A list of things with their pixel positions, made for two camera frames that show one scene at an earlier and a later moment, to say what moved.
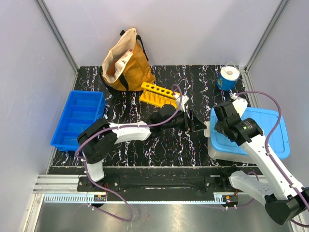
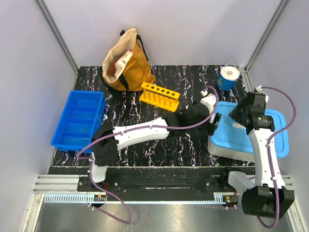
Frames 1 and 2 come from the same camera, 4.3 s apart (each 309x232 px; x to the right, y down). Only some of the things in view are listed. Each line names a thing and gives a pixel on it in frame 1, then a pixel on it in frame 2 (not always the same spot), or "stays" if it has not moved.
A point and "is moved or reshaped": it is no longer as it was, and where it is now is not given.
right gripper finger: (198, 124) to (217, 117)
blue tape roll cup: (227, 78) stays
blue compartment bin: (83, 108) stays
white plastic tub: (218, 155) is moved or reshaped
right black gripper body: (219, 126) to (237, 112)
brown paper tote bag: (125, 67) stays
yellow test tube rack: (157, 96) stays
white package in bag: (119, 65) stays
